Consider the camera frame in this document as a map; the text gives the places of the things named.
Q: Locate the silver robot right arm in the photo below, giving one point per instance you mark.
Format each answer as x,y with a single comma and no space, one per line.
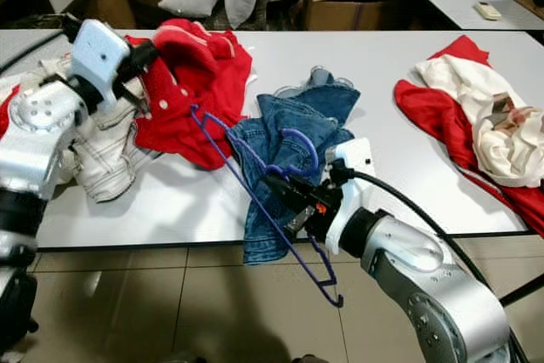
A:
416,252

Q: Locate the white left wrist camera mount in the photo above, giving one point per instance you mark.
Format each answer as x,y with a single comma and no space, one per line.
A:
98,57

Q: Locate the cream white garment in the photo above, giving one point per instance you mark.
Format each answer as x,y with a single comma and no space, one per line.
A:
476,108

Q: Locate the plain red cloth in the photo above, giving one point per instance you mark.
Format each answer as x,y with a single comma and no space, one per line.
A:
8,112

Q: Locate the open cardboard box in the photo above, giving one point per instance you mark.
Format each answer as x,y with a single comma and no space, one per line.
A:
344,13

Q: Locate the white remote control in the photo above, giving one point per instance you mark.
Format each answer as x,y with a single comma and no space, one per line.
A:
489,11

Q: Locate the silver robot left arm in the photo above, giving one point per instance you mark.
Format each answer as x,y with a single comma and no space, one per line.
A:
42,142

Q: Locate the red garment with white stripe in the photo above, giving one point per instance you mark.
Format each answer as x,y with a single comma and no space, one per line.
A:
425,112

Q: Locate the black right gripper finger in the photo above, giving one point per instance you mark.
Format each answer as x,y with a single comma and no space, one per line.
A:
285,184
285,202

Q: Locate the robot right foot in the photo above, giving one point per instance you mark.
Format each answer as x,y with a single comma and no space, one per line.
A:
293,360

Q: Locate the purple plastic clothes hanger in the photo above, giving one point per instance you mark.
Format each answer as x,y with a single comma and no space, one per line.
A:
313,150

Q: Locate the white stitched trousers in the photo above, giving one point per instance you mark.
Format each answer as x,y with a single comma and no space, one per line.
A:
106,159

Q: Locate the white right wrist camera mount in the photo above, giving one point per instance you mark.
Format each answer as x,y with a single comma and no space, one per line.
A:
347,218

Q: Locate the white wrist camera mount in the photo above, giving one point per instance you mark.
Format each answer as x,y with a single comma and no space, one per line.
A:
98,57
347,218

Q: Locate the red polo shirt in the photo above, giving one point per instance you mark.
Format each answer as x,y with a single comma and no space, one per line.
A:
195,99

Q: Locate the blue denim jeans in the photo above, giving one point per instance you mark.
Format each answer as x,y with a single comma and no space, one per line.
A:
285,116

